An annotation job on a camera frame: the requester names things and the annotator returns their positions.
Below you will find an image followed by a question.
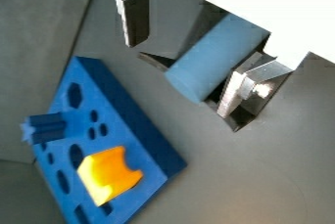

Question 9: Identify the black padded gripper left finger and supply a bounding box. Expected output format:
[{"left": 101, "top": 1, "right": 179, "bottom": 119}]
[{"left": 115, "top": 0, "right": 148, "bottom": 47}]

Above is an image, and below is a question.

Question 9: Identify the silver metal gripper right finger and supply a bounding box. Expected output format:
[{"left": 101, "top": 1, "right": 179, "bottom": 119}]
[{"left": 217, "top": 52, "right": 292, "bottom": 118}]

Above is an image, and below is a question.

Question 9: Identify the light blue oval cylinder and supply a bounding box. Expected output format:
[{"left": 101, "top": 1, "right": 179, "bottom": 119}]
[{"left": 164, "top": 14, "right": 269, "bottom": 103}]

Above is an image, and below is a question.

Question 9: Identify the blue foam shape board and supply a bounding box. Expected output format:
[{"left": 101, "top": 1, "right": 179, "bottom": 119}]
[{"left": 32, "top": 57, "right": 186, "bottom": 224}]

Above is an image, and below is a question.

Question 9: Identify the yellow notched block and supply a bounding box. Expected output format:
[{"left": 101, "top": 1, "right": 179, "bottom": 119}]
[{"left": 77, "top": 146, "right": 143, "bottom": 206}]

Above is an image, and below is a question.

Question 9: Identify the dark blue star peg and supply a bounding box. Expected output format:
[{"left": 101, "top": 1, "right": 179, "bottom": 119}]
[{"left": 21, "top": 112, "right": 67, "bottom": 145}]

